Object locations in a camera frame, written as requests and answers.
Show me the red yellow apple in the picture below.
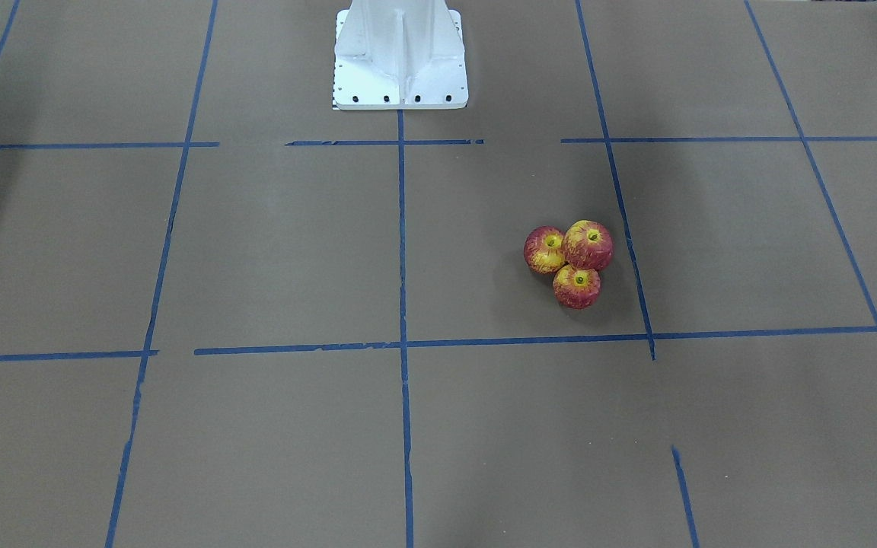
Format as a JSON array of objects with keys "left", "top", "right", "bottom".
[
  {"left": 551, "top": 264, "right": 602, "bottom": 310},
  {"left": 563, "top": 221, "right": 614, "bottom": 271},
  {"left": 523, "top": 225, "right": 567, "bottom": 275}
]

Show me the red yellow apple front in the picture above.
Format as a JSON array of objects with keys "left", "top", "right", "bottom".
[{"left": 551, "top": 264, "right": 602, "bottom": 310}]

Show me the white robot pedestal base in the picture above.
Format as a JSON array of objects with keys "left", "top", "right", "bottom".
[{"left": 332, "top": 1, "right": 470, "bottom": 110}]

